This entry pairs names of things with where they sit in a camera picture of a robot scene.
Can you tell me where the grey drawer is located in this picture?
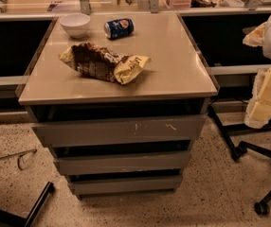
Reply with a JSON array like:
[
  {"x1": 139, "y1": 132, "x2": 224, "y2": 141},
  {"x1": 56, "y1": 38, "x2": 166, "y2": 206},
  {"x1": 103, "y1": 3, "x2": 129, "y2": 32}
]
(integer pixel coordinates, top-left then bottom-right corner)
[
  {"x1": 68, "y1": 175, "x2": 183, "y2": 196},
  {"x1": 53, "y1": 150, "x2": 190, "y2": 175},
  {"x1": 33, "y1": 114, "x2": 206, "y2": 148}
]

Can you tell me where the grey drawer cabinet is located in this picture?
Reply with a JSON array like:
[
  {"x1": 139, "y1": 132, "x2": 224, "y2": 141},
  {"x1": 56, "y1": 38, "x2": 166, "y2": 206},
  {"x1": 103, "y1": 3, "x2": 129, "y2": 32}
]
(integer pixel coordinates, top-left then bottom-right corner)
[{"x1": 15, "y1": 11, "x2": 221, "y2": 201}]

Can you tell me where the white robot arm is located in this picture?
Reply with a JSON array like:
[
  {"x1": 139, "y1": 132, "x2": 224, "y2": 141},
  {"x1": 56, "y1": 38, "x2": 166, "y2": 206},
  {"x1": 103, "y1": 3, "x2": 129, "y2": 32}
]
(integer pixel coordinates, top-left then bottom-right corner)
[{"x1": 243, "y1": 15, "x2": 271, "y2": 129}]

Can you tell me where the black stand leg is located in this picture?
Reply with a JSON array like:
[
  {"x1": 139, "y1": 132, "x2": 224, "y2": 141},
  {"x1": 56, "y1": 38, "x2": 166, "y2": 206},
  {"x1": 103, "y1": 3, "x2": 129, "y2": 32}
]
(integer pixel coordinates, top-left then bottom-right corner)
[{"x1": 0, "y1": 182, "x2": 55, "y2": 227}]

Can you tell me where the black office chair base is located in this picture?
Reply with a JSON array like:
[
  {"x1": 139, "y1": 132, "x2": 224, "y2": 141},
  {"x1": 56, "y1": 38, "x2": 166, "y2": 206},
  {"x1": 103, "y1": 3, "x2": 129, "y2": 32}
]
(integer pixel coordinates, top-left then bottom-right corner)
[{"x1": 230, "y1": 140, "x2": 271, "y2": 217}]

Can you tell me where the black table frame leg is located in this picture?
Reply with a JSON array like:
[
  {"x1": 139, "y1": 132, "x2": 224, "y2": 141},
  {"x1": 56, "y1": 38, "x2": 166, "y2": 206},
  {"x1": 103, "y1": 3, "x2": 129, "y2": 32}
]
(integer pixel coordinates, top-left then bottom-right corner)
[{"x1": 208, "y1": 105, "x2": 271, "y2": 162}]

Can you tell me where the grey top drawer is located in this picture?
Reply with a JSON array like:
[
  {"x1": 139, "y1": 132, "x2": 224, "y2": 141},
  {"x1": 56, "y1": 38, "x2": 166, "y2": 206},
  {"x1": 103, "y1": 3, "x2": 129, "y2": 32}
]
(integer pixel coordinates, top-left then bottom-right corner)
[{"x1": 33, "y1": 114, "x2": 206, "y2": 148}]

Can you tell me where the blue pepsi can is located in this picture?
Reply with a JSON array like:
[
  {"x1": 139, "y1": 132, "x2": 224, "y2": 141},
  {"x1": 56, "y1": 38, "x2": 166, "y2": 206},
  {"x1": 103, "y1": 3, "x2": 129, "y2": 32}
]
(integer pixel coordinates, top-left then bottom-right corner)
[{"x1": 104, "y1": 18, "x2": 134, "y2": 40}]

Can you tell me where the grey middle drawer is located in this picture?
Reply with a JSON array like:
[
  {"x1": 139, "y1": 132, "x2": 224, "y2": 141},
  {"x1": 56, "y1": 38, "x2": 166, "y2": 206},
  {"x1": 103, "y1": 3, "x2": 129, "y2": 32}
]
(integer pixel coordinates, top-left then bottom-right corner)
[{"x1": 53, "y1": 150, "x2": 190, "y2": 175}]

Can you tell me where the metal rod with hook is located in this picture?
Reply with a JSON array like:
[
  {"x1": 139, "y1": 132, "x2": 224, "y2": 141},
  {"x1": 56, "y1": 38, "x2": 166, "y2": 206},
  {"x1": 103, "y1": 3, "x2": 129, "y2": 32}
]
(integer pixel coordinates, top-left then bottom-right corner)
[{"x1": 0, "y1": 148, "x2": 37, "y2": 170}]

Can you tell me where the grey bottom drawer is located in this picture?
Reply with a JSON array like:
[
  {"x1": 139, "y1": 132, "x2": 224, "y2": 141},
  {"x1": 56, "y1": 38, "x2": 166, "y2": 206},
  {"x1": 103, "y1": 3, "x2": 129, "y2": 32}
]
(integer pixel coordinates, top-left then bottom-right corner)
[{"x1": 68, "y1": 175, "x2": 183, "y2": 196}]

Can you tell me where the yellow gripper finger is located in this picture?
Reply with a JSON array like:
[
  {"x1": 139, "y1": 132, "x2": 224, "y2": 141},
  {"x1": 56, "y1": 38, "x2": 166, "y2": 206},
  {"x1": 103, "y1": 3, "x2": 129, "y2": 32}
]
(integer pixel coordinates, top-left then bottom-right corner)
[
  {"x1": 244, "y1": 98, "x2": 271, "y2": 129},
  {"x1": 243, "y1": 23, "x2": 266, "y2": 47}
]

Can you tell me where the white bowl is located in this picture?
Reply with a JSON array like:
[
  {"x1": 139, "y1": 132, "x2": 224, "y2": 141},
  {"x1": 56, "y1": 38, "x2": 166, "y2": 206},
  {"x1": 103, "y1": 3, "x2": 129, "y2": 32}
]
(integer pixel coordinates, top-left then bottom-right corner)
[{"x1": 60, "y1": 13, "x2": 91, "y2": 38}]

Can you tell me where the brown yellow chip bag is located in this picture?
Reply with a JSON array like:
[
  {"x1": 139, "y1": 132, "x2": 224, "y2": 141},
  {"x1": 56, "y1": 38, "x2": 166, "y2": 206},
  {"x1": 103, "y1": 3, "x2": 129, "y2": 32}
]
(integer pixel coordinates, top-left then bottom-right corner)
[{"x1": 59, "y1": 43, "x2": 151, "y2": 85}]

